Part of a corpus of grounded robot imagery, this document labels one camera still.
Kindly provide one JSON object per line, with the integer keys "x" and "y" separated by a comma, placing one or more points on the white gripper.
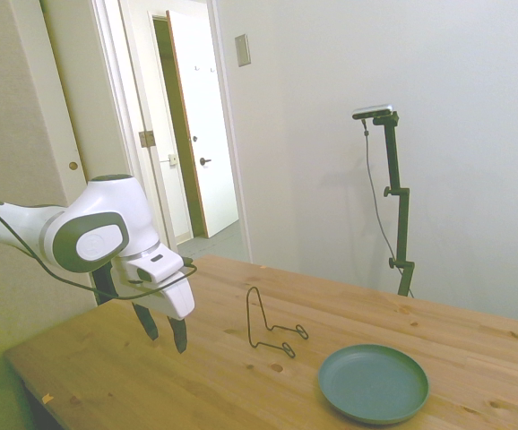
{"x": 179, "y": 301}

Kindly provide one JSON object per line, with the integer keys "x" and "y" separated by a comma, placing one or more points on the teal round plate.
{"x": 373, "y": 383}

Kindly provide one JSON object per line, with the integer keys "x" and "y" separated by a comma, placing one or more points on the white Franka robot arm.
{"x": 93, "y": 210}

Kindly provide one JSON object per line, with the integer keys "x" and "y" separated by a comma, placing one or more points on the door strike plate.
{"x": 172, "y": 159}

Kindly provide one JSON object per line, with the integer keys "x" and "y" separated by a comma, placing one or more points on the metal door hinge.
{"x": 147, "y": 139}

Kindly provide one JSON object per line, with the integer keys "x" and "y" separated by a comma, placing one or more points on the white open door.
{"x": 209, "y": 112}

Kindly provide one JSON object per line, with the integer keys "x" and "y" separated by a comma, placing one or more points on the beige closet door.
{"x": 68, "y": 98}

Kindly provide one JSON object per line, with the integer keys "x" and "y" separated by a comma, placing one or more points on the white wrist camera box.
{"x": 156, "y": 266}

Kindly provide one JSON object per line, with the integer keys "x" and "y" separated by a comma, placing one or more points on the white door frame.
{"x": 126, "y": 89}

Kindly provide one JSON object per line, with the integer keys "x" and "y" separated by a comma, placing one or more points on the black camera stand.
{"x": 403, "y": 224}

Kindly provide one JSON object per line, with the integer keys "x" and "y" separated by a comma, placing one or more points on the grey wall switch plate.
{"x": 242, "y": 50}

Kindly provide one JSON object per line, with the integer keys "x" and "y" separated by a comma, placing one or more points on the silver exterior camera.
{"x": 373, "y": 111}

